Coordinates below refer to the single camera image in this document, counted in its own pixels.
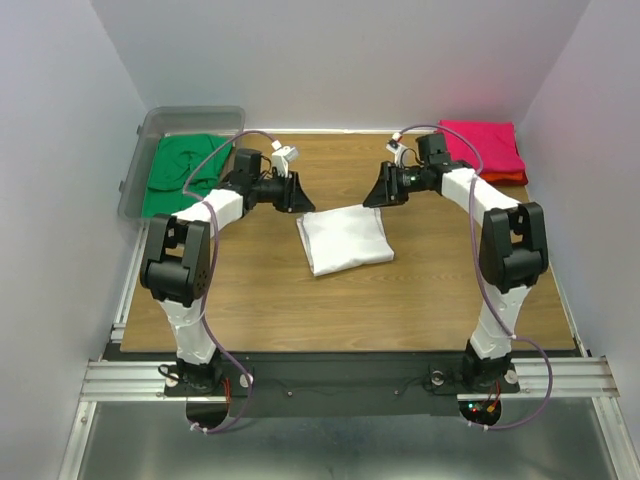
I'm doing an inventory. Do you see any aluminium frame rail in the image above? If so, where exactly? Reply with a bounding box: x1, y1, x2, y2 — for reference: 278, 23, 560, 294
80, 357, 619, 402

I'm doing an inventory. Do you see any green t shirt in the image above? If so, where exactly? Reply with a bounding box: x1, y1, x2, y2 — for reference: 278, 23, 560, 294
141, 134, 232, 218

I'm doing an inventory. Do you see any pink folded t shirt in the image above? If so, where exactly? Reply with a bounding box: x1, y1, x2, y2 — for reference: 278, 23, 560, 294
438, 120, 526, 172

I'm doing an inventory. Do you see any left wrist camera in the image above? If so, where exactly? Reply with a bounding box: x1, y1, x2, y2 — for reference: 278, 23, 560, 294
271, 140, 299, 178

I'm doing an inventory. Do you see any purple cable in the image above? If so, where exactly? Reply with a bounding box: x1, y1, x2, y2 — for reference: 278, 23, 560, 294
392, 124, 554, 432
182, 130, 281, 435

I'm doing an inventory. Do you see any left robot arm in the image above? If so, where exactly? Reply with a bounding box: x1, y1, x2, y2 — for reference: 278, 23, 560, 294
140, 141, 315, 395

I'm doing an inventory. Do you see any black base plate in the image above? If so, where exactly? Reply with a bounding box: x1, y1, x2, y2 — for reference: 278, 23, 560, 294
158, 351, 519, 423

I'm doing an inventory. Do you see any grey plastic bin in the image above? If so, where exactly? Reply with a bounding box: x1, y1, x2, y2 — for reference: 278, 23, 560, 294
117, 106, 245, 222

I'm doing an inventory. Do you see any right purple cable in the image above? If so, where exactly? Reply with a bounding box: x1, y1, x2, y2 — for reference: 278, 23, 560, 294
392, 124, 554, 432

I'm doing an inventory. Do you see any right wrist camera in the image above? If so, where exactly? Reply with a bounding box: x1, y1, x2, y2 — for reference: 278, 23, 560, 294
386, 132, 409, 168

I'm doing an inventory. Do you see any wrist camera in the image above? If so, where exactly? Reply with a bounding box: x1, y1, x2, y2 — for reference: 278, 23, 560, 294
386, 132, 409, 168
271, 140, 299, 178

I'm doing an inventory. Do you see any white t shirt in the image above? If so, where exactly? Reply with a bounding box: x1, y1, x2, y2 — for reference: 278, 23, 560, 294
296, 205, 395, 277

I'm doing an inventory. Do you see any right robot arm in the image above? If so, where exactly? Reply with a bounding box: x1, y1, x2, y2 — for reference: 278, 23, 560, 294
363, 131, 549, 388

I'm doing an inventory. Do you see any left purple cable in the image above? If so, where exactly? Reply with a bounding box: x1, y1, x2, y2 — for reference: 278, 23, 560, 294
182, 130, 281, 435

